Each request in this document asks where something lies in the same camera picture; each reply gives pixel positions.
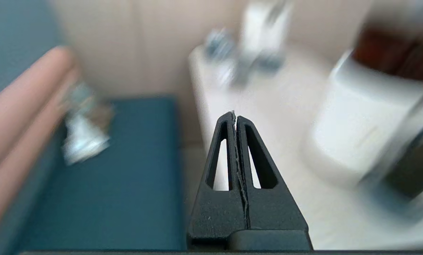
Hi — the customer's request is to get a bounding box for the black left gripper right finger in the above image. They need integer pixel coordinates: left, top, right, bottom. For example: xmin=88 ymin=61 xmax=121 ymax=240
xmin=236 ymin=115 xmax=309 ymax=233

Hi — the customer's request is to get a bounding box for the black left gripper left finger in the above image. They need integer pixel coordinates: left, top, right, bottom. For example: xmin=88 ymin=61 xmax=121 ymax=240
xmin=187 ymin=111 xmax=248 ymax=250

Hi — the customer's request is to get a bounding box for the dark grey tapered cup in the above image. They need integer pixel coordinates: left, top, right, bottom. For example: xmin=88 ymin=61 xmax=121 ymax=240
xmin=383 ymin=117 xmax=423 ymax=199

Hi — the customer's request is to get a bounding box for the teal upholstered bench sofa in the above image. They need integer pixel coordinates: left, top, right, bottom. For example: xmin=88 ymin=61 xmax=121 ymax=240
xmin=0 ymin=0 xmax=187 ymax=254

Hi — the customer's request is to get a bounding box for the large tea drink dispenser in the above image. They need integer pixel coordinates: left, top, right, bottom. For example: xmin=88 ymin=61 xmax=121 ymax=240
xmin=305 ymin=25 xmax=423 ymax=185

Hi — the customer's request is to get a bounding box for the small blue-grey drip tray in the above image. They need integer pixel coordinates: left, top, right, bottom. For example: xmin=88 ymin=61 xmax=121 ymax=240
xmin=254 ymin=53 xmax=284 ymax=73

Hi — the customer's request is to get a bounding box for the crumpled white tissue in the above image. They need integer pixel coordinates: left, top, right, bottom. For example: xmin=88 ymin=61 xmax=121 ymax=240
xmin=62 ymin=113 xmax=111 ymax=165

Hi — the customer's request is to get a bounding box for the small white water dispenser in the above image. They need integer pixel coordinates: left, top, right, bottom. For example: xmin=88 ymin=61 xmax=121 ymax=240
xmin=238 ymin=0 xmax=293 ymax=71

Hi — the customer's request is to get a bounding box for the pink cylindrical bolster cushion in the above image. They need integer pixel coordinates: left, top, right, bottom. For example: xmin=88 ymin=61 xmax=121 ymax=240
xmin=0 ymin=71 xmax=81 ymax=238
xmin=0 ymin=46 xmax=74 ymax=177

